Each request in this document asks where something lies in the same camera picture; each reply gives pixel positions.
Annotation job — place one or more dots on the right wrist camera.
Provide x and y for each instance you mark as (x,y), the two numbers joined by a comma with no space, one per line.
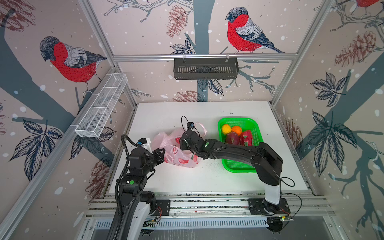
(190,125)

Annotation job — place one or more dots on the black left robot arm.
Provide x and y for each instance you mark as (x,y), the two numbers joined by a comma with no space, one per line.
(134,204)

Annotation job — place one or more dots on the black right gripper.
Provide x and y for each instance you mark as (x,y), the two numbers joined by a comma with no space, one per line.
(183,143)

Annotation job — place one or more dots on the black hanging wall basket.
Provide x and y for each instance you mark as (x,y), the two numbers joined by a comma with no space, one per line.
(206,69)

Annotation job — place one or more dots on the pink plastic bag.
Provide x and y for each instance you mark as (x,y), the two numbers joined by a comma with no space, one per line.
(174,155)

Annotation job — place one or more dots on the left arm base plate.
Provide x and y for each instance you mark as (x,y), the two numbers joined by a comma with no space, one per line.
(162,208)

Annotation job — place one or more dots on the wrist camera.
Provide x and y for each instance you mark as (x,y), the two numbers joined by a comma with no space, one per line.
(145,143)
(190,125)

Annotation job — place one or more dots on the green plastic basket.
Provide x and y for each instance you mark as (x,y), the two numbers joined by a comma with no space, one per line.
(245,124)

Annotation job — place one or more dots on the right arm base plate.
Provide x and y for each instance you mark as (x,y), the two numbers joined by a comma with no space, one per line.
(262,207)

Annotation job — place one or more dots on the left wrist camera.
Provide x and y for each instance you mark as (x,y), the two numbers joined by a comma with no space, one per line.
(145,143)

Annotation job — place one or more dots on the orange tangerine fruit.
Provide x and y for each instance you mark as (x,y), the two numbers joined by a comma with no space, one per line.
(238,130)

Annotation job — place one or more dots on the red dragon fruit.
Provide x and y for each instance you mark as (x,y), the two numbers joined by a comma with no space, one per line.
(246,138)

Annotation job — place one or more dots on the yellow orange fruit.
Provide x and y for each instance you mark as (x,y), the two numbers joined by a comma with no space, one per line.
(226,129)

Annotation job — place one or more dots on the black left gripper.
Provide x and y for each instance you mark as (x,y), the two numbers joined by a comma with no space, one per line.
(159,156)

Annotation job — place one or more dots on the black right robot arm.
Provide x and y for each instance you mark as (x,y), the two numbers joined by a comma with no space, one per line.
(267,163)

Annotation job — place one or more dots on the white wire mesh shelf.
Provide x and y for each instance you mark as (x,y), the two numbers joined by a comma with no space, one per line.
(99,112)

